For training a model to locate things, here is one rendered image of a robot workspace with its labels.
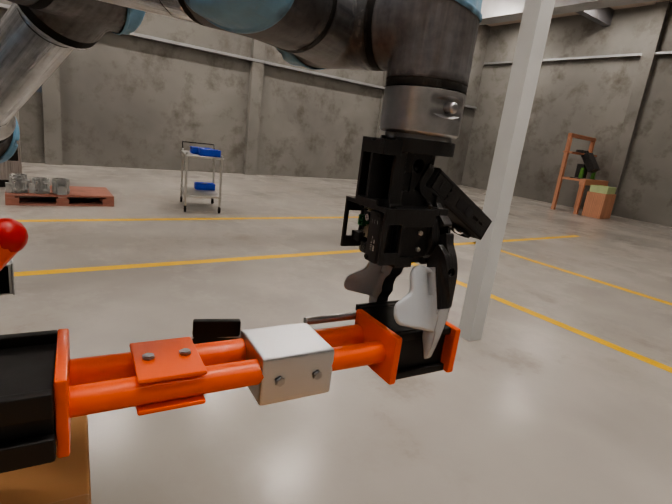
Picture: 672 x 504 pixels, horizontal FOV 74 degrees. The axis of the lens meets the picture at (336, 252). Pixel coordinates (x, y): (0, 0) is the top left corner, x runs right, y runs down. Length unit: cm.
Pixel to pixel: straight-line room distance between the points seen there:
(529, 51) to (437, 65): 272
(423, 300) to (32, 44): 64
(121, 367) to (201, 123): 1135
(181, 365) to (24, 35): 56
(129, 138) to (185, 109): 144
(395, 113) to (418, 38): 6
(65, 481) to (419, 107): 46
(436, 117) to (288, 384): 27
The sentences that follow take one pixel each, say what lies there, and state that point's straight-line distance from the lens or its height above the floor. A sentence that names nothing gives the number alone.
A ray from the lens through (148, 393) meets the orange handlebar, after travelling 37.
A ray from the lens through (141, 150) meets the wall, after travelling 1135.
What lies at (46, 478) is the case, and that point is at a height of 94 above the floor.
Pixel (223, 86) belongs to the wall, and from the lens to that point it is 1191.
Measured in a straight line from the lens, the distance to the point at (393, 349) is 44.
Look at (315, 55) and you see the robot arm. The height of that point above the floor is 134.
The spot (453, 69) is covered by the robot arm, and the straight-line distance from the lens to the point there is 42.
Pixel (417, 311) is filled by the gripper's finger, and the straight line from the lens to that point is 44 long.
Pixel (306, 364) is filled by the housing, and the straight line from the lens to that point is 41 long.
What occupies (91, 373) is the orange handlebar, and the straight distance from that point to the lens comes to 41.
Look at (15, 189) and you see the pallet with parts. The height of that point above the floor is 19.
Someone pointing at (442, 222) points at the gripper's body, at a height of 121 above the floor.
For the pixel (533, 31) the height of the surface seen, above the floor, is 199.
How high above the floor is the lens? 128
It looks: 15 degrees down
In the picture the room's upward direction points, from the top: 7 degrees clockwise
